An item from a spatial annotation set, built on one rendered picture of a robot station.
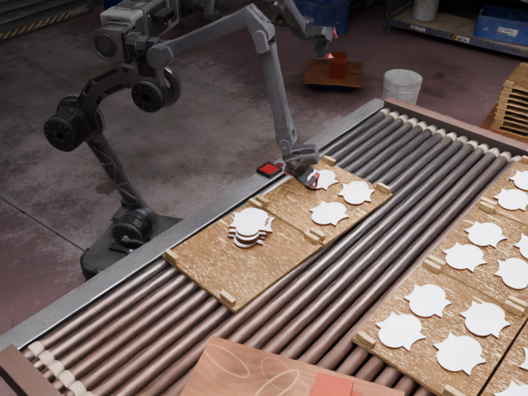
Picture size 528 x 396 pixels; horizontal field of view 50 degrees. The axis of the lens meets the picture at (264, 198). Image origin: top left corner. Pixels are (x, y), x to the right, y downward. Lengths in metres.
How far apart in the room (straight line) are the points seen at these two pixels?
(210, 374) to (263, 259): 0.55
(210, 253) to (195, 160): 2.23
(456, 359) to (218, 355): 0.65
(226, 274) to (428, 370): 0.67
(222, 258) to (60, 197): 2.18
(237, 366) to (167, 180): 2.57
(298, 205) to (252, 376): 0.84
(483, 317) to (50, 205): 2.82
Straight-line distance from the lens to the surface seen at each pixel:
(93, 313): 1.80
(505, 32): 6.17
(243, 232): 1.87
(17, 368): 1.68
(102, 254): 3.02
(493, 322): 1.80
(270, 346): 1.64
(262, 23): 1.86
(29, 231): 3.68
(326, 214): 2.04
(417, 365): 1.64
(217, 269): 1.83
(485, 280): 1.93
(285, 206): 2.08
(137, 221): 2.90
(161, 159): 4.11
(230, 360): 1.46
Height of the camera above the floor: 2.21
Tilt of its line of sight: 37 degrees down
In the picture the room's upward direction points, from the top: 1 degrees clockwise
